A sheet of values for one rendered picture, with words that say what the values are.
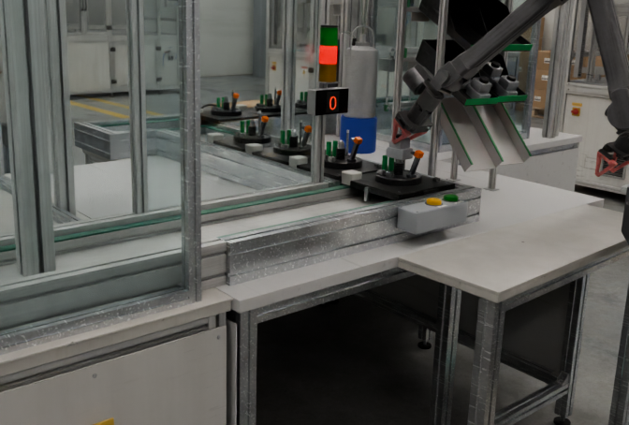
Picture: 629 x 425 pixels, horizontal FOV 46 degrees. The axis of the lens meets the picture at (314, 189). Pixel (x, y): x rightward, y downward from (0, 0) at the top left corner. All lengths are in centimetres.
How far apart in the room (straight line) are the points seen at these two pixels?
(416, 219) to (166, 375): 76
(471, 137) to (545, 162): 137
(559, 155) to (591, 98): 258
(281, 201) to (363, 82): 116
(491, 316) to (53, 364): 96
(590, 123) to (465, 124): 402
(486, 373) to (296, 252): 53
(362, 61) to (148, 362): 186
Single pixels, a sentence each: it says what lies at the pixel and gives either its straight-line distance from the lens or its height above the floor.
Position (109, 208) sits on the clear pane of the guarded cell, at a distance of 145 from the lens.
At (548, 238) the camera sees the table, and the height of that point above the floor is 86.
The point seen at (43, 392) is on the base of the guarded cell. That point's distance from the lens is 148.
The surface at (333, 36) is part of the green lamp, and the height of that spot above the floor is 139.
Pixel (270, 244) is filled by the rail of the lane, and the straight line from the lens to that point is 172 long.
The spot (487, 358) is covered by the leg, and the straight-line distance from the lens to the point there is 183.
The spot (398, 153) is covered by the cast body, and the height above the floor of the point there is 106.
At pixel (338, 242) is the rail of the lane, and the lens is 185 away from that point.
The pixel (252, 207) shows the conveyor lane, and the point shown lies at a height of 94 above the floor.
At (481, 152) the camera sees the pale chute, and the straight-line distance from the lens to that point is 241.
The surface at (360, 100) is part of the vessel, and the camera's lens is 311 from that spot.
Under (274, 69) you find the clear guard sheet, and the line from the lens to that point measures 204.
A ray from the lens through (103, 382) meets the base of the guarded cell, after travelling 153.
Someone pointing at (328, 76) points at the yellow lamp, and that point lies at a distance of 210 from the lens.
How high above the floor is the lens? 148
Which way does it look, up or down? 14 degrees down
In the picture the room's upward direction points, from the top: 2 degrees clockwise
